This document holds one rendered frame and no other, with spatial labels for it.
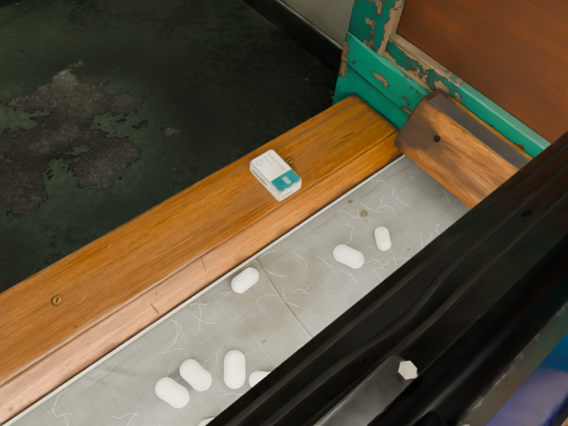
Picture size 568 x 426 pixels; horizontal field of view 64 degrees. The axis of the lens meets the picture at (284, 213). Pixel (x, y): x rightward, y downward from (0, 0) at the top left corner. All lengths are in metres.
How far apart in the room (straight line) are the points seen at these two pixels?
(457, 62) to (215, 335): 0.41
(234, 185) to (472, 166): 0.28
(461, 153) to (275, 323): 0.28
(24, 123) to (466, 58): 1.56
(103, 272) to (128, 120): 1.26
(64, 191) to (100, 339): 1.13
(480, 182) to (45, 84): 1.69
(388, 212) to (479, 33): 0.23
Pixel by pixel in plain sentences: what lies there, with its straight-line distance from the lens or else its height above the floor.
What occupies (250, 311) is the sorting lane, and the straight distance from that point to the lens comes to 0.52.
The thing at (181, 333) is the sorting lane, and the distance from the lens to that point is 0.52.
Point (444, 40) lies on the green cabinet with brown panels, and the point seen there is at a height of 0.90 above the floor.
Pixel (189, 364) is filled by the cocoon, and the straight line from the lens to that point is 0.49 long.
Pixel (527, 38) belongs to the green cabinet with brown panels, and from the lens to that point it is 0.54.
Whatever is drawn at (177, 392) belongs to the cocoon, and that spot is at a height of 0.76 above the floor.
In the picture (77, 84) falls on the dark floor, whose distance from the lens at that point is 1.94.
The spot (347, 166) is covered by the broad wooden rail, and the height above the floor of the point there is 0.76.
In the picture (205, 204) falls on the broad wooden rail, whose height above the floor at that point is 0.76.
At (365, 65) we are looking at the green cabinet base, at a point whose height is 0.81.
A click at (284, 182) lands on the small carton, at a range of 0.55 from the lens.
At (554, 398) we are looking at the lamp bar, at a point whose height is 1.07.
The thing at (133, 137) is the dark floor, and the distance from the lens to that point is 1.70.
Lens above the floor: 1.23
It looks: 57 degrees down
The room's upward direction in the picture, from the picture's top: 7 degrees clockwise
